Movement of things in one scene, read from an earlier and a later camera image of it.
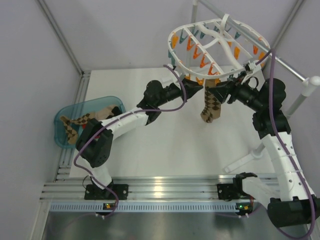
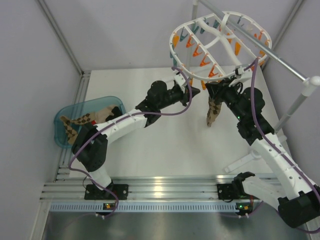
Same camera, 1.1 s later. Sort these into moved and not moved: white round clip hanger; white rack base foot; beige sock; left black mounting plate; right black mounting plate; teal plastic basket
Moved: white round clip hanger
Not moved: left black mounting plate; right black mounting plate; white rack base foot; teal plastic basket; beige sock
